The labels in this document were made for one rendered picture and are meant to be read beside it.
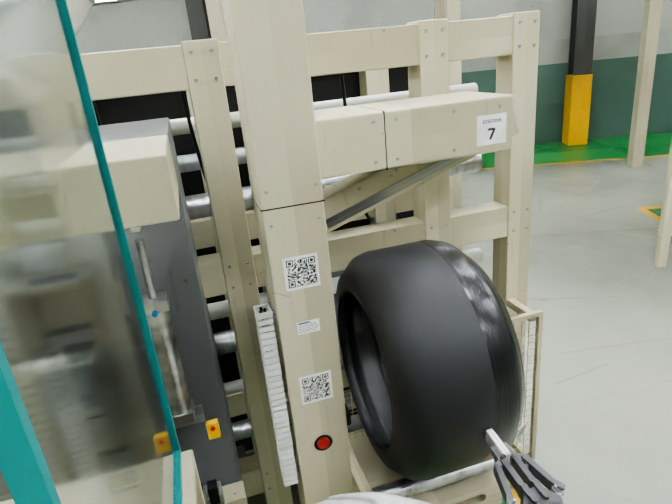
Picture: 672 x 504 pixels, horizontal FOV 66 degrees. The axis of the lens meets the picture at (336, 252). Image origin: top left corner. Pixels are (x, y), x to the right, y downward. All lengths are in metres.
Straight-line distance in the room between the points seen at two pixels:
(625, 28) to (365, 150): 9.87
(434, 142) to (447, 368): 0.61
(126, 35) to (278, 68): 10.25
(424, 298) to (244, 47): 0.61
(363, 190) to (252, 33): 0.66
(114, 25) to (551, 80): 8.17
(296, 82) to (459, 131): 0.58
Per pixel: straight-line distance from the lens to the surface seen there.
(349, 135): 1.32
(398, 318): 1.10
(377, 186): 1.51
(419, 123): 1.38
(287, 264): 1.07
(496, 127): 1.50
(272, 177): 1.01
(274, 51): 1.00
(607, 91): 11.02
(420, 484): 1.42
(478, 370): 1.13
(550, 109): 10.71
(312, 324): 1.14
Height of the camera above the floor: 1.93
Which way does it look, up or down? 21 degrees down
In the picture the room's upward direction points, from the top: 6 degrees counter-clockwise
